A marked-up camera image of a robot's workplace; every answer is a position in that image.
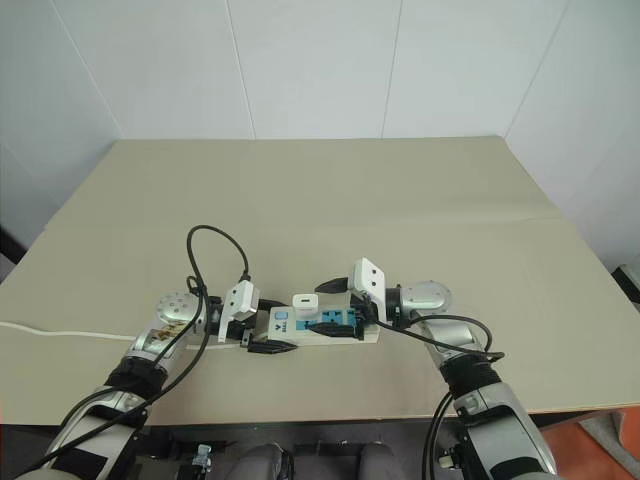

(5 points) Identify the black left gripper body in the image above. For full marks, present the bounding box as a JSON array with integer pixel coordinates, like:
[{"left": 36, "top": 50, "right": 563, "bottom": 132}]
[{"left": 227, "top": 298, "right": 275, "bottom": 352}]

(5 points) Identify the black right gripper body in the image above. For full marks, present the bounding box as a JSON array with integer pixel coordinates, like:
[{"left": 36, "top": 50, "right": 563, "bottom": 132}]
[{"left": 349, "top": 291, "right": 377, "bottom": 340}]

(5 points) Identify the white power strip cord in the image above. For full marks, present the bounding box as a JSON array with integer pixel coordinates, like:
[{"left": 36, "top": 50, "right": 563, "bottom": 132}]
[{"left": 0, "top": 319, "right": 242, "bottom": 351}]

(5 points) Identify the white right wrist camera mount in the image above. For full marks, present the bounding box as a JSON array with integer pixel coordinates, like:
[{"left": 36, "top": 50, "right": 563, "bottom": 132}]
[{"left": 348, "top": 257, "right": 389, "bottom": 332}]

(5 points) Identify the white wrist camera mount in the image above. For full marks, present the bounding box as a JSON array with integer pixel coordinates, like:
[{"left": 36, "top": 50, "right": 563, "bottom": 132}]
[
  {"left": 218, "top": 281, "right": 261, "bottom": 344},
  {"left": 348, "top": 257, "right": 389, "bottom": 332}
]

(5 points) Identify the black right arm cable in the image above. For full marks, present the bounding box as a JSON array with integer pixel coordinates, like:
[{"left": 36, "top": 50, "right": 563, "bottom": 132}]
[{"left": 387, "top": 308, "right": 507, "bottom": 480}]

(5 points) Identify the white power strip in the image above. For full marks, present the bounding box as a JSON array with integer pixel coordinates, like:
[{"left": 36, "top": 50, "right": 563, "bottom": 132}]
[{"left": 249, "top": 298, "right": 383, "bottom": 350}]

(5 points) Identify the dark grey rounded shape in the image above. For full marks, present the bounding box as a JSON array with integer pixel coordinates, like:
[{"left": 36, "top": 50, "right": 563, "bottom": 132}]
[
  {"left": 238, "top": 441, "right": 297, "bottom": 480},
  {"left": 355, "top": 441, "right": 402, "bottom": 480}
]

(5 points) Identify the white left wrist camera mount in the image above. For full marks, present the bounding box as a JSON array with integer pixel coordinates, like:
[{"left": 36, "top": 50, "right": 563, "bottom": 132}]
[{"left": 218, "top": 281, "right": 261, "bottom": 344}]

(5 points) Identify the dark object with white edge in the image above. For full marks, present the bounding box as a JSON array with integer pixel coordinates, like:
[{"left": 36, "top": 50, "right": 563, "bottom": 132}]
[{"left": 611, "top": 261, "right": 640, "bottom": 304}]

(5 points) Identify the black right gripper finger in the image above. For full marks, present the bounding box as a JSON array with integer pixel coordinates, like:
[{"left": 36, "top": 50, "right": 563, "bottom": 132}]
[
  {"left": 314, "top": 275, "right": 352, "bottom": 295},
  {"left": 304, "top": 321, "right": 359, "bottom": 338}
]

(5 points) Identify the white charger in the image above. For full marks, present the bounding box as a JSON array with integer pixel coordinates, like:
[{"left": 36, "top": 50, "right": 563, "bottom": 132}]
[{"left": 291, "top": 294, "right": 322, "bottom": 316}]

